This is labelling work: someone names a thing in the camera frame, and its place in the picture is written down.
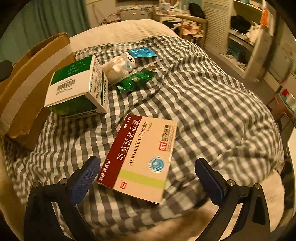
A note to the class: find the round vanity mirror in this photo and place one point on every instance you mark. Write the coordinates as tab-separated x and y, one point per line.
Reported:
168	5

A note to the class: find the grey checkered blanket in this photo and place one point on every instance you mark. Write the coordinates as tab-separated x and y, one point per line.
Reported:
196	115

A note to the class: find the blue foil packet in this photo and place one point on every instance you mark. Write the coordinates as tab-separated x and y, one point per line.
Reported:
143	52

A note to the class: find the wooden chair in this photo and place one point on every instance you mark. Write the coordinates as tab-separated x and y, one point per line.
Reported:
193	29

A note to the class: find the green curtain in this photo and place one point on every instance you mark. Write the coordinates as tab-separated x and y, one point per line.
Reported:
39	20

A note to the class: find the brown cardboard box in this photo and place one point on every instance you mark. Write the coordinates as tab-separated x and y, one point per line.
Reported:
23	93

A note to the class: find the green snack packet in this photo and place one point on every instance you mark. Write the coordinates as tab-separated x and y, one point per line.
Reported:
135	81

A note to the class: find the green white medicine box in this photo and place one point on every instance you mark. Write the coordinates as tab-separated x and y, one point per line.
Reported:
79	89

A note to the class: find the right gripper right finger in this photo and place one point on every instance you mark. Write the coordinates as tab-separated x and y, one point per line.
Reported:
253	220

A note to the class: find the white dressing table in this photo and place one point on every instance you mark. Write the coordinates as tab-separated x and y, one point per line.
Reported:
168	20

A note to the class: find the clear plastic tube wrapper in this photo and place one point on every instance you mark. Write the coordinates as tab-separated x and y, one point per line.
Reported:
150	66

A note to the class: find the white shelf cabinet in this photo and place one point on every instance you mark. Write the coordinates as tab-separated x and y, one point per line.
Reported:
244	54

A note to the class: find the amoxicillin capsules box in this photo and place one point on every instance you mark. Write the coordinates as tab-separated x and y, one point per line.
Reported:
139	159

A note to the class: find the white bear plush toy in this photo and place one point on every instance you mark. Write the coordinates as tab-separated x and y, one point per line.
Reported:
130	62

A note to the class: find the white lace sock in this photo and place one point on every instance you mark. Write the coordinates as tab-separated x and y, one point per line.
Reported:
115	69

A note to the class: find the black bag on shelf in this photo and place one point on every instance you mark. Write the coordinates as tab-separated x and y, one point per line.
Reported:
240	24

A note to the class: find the cream bed cover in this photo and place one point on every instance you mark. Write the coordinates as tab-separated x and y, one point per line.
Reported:
120	32

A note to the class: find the grey storage boxes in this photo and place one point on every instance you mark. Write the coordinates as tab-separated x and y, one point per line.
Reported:
135	13

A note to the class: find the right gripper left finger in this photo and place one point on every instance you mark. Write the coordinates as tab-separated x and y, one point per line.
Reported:
41	222

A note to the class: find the black backpack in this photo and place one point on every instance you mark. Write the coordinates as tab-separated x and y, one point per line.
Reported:
195	10

